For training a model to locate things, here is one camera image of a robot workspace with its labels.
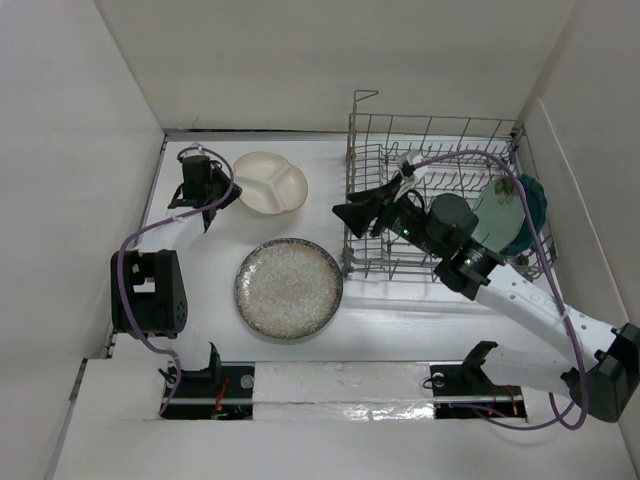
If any grey wire dish rack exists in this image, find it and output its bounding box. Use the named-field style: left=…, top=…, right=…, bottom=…
left=334, top=89, right=557, bottom=282

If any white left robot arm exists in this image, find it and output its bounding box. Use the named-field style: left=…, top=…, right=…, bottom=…
left=110, top=146, right=242, bottom=397

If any teal scalloped plate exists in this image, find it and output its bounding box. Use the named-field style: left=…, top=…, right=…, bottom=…
left=501, top=174, right=548, bottom=257

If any mint green flower plate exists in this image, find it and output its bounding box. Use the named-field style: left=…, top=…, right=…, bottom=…
left=472, top=177, right=525, bottom=253

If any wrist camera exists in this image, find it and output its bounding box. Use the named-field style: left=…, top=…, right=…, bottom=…
left=188, top=143, right=204, bottom=155
left=395, top=150, right=425, bottom=178

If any speckled brown round plate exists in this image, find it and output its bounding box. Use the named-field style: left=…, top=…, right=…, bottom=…
left=234, top=238, right=343, bottom=341

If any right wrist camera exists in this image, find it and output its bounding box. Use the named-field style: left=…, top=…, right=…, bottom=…
left=395, top=150, right=425, bottom=178

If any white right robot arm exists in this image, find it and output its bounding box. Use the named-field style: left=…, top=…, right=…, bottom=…
left=332, top=184, right=639, bottom=423

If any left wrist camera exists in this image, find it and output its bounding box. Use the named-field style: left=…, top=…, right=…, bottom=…
left=188, top=143, right=204, bottom=155

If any cream divided plate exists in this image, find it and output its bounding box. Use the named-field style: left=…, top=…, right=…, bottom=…
left=234, top=151, right=309, bottom=215

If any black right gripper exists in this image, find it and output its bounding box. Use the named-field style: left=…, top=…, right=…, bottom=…
left=332, top=173, right=444, bottom=260

